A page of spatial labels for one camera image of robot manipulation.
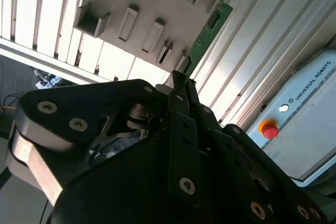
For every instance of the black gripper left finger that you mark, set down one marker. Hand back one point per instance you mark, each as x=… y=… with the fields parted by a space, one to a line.
x=86 y=103

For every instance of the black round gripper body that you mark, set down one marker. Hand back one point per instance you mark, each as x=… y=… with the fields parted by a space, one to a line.
x=118 y=195

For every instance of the green RAM stick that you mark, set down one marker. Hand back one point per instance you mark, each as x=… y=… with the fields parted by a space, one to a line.
x=207 y=35

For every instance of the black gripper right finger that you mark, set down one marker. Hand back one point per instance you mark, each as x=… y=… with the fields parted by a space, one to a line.
x=231 y=155

